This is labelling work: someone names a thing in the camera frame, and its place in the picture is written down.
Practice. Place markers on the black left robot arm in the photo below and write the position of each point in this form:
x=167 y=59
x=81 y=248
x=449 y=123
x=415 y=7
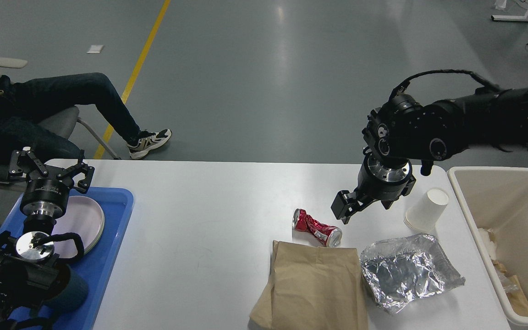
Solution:
x=35 y=268

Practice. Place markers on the dark teal mug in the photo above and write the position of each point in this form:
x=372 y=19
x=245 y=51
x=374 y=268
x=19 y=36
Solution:
x=70 y=292

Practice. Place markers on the crushed red soda can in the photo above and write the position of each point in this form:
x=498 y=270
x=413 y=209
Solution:
x=329 y=236

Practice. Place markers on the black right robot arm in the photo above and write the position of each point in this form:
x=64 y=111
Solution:
x=402 y=130

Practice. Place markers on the beige plastic bin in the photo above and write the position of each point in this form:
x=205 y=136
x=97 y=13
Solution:
x=496 y=198

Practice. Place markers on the brown paper bag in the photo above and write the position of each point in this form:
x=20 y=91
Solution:
x=312 y=288

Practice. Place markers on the blue plastic tray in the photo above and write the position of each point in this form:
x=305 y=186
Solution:
x=97 y=264

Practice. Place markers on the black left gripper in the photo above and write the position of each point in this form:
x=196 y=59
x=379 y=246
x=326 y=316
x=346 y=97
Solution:
x=45 y=196

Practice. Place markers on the white paper on floor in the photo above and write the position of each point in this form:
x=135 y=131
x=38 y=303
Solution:
x=95 y=49

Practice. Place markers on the translucent plastic cup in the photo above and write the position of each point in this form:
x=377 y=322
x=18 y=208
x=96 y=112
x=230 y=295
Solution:
x=424 y=214

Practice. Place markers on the foil sheet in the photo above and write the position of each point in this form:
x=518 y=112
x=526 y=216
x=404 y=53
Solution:
x=399 y=271

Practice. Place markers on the seated person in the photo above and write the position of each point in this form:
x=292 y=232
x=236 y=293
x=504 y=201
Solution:
x=24 y=104

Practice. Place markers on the pink plate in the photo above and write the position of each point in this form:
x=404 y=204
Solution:
x=72 y=220

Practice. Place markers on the green plate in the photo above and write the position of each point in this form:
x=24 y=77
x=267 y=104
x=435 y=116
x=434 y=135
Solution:
x=93 y=224

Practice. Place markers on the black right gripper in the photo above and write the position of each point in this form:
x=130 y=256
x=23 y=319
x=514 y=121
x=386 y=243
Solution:
x=376 y=182

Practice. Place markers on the grey office chair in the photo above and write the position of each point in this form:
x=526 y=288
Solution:
x=61 y=124

